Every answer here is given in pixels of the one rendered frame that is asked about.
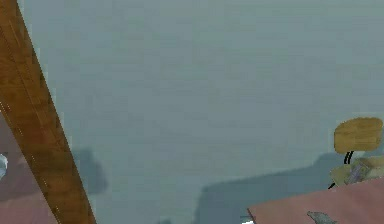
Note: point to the grey flat object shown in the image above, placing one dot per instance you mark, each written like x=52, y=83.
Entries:
x=320, y=217

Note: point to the pink table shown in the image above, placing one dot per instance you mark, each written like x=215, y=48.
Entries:
x=333, y=206

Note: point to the grey patterned cloth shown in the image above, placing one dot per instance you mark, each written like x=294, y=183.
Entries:
x=358, y=173

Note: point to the pale grey round object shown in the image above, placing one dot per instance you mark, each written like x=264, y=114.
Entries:
x=2, y=165

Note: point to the brown wooden door frame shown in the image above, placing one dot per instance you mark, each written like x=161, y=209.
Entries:
x=31, y=110

